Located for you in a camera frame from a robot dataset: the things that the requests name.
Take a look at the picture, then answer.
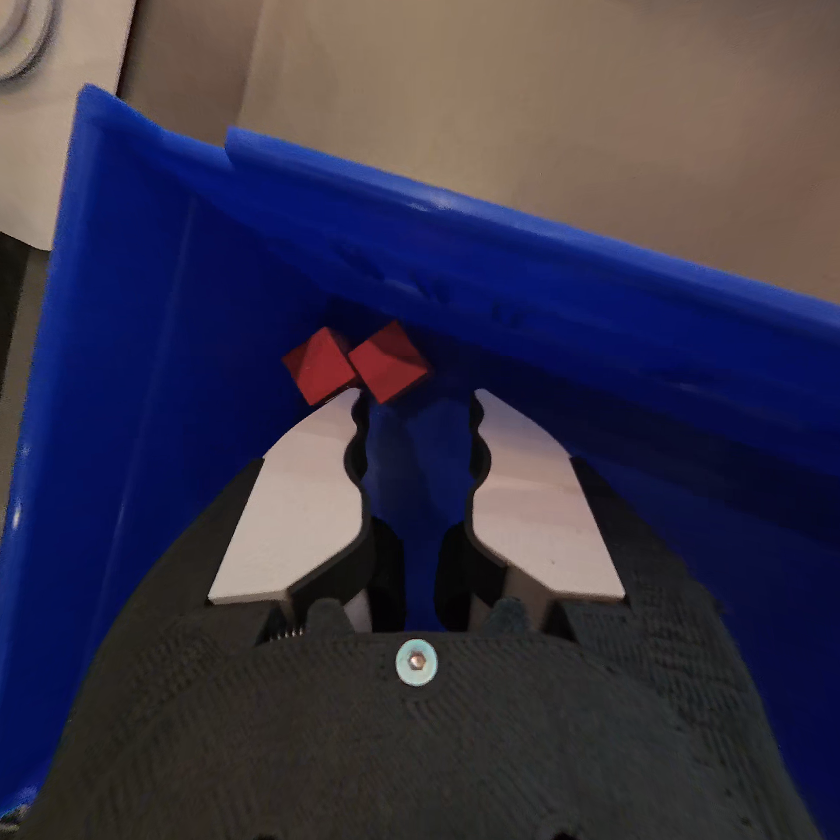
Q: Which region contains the blue plastic bin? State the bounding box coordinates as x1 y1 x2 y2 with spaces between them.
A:
0 84 840 840

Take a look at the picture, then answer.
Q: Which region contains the white stand base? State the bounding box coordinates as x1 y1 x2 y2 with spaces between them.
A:
0 0 137 252

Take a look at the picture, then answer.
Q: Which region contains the grey desk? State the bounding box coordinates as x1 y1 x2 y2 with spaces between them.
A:
0 0 840 309

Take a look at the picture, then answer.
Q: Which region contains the red cube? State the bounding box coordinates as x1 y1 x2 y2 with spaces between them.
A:
348 320 432 404
282 327 358 406

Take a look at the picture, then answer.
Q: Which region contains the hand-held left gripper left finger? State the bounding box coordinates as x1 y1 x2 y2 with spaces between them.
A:
207 387 368 608

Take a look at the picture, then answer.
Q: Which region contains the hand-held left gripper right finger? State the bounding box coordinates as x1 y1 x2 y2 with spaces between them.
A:
465 388 626 605

